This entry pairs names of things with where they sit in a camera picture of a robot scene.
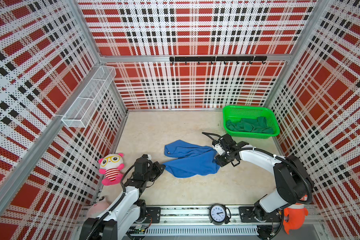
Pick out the blue tank top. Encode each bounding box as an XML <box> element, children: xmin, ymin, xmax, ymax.
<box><xmin>164</xmin><ymin>140</ymin><xmax>220</xmax><ymax>178</ymax></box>

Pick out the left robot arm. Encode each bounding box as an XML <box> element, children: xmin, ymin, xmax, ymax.
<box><xmin>79</xmin><ymin>155</ymin><xmax>166</xmax><ymax>240</ymax></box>

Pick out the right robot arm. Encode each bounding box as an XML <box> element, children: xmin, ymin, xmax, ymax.
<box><xmin>211</xmin><ymin>134</ymin><xmax>314</xmax><ymax>222</ymax></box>

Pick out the green tank top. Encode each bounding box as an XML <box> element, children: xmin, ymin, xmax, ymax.
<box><xmin>226</xmin><ymin>117</ymin><xmax>274</xmax><ymax>134</ymax></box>

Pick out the pink plush with yellow glasses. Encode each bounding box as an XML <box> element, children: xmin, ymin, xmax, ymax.
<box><xmin>98</xmin><ymin>153</ymin><xmax>125</xmax><ymax>186</ymax></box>

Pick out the green plastic basket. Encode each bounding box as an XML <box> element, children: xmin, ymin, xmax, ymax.
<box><xmin>223</xmin><ymin>106</ymin><xmax>280</xmax><ymax>139</ymax></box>

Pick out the pink plush with strawberry dress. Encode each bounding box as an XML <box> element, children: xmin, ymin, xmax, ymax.
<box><xmin>87</xmin><ymin>196</ymin><xmax>110</xmax><ymax>218</ymax></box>

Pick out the small black analog clock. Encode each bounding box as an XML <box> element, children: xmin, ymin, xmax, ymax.
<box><xmin>209</xmin><ymin>204</ymin><xmax>232</xmax><ymax>226</ymax></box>

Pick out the red shark plush toy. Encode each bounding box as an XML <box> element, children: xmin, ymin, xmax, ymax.
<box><xmin>283</xmin><ymin>203</ymin><xmax>309</xmax><ymax>235</ymax></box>

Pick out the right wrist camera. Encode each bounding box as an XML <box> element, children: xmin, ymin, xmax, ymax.
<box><xmin>213</xmin><ymin>144</ymin><xmax>225</xmax><ymax>156</ymax></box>

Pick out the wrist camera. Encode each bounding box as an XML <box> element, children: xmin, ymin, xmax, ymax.
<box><xmin>213</xmin><ymin>144</ymin><xmax>225</xmax><ymax>156</ymax></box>
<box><xmin>142</xmin><ymin>154</ymin><xmax>152</xmax><ymax>160</ymax></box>

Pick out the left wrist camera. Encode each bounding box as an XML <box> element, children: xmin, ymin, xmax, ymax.
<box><xmin>142</xmin><ymin>154</ymin><xmax>152</xmax><ymax>160</ymax></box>

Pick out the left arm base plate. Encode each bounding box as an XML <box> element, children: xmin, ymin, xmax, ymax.
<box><xmin>141</xmin><ymin>207</ymin><xmax>162</xmax><ymax>224</ymax></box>

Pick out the aluminium front rail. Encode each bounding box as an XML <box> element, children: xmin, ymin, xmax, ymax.
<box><xmin>74</xmin><ymin>204</ymin><xmax>325</xmax><ymax>240</ymax></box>

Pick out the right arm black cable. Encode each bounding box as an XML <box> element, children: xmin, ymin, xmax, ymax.
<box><xmin>201</xmin><ymin>131</ymin><xmax>314</xmax><ymax>240</ymax></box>

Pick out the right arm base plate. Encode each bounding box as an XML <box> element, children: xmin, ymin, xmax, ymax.
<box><xmin>239</xmin><ymin>206</ymin><xmax>282</xmax><ymax>224</ymax></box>

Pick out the white wire mesh shelf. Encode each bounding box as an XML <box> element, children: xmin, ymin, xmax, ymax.
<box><xmin>62</xmin><ymin>66</ymin><xmax>116</xmax><ymax>128</ymax></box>

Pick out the black hook rail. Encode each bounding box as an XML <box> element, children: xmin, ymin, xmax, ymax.
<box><xmin>169</xmin><ymin>56</ymin><xmax>268</xmax><ymax>63</ymax></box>

